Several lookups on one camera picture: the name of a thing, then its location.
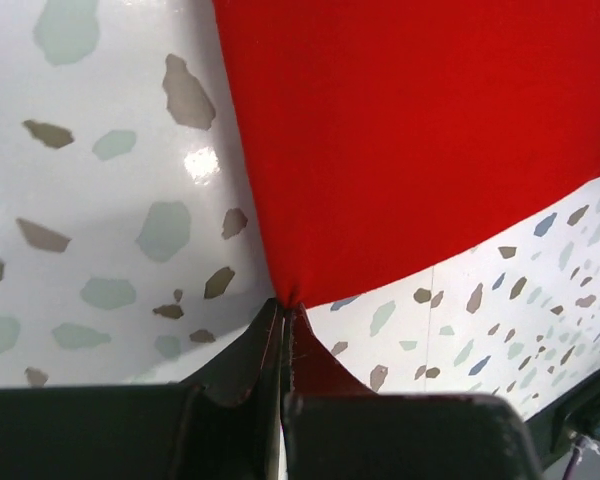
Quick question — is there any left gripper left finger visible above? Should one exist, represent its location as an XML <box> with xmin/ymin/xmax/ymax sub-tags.
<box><xmin>0</xmin><ymin>299</ymin><xmax>284</xmax><ymax>479</ymax></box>

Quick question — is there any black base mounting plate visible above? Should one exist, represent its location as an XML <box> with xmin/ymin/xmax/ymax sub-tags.
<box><xmin>526</xmin><ymin>370</ymin><xmax>600</xmax><ymax>469</ymax></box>

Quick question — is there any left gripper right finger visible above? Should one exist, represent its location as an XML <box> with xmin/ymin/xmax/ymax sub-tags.
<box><xmin>281</xmin><ymin>307</ymin><xmax>543</xmax><ymax>479</ymax></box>

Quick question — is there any red t shirt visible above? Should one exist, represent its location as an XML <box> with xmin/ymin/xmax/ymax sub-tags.
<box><xmin>214</xmin><ymin>1</ymin><xmax>600</xmax><ymax>307</ymax></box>

